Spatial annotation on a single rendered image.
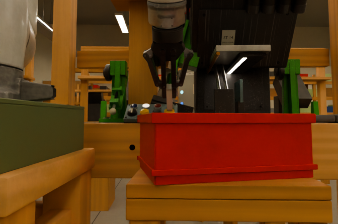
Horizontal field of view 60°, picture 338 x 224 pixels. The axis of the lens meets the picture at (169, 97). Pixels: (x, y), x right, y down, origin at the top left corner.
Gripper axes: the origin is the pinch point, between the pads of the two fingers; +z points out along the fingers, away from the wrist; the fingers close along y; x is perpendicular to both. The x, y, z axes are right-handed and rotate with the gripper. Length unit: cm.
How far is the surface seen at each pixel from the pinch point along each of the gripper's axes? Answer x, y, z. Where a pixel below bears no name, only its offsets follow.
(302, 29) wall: 1071, 478, 327
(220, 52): 14.2, 14.9, -7.3
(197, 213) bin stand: -36.8, 5.8, 0.6
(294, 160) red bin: -27.4, 24.1, -2.3
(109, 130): -4.8, -16.6, 7.7
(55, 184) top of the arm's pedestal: -40.6, -14.3, -10.0
